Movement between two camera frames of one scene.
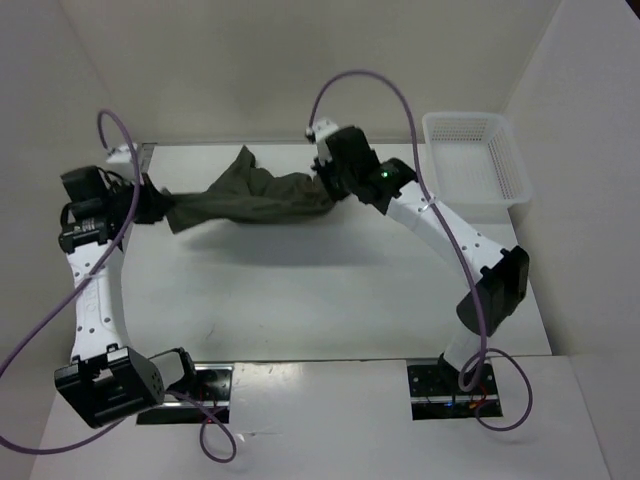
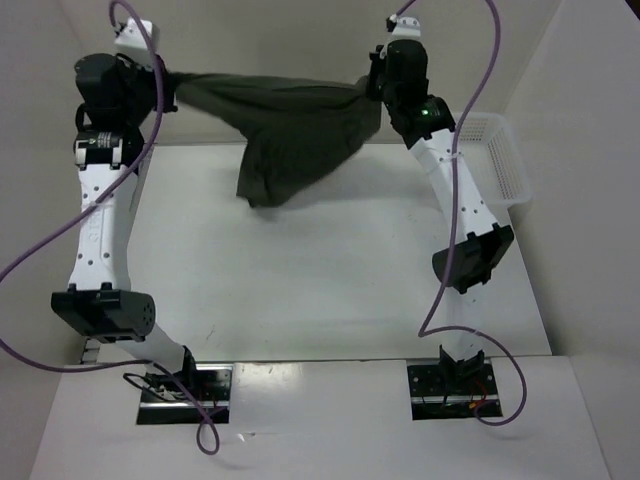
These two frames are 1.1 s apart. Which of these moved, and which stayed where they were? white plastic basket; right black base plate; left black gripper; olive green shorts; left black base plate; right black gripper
Moved: right black gripper; left black gripper; olive green shorts
Stayed: white plastic basket; left black base plate; right black base plate
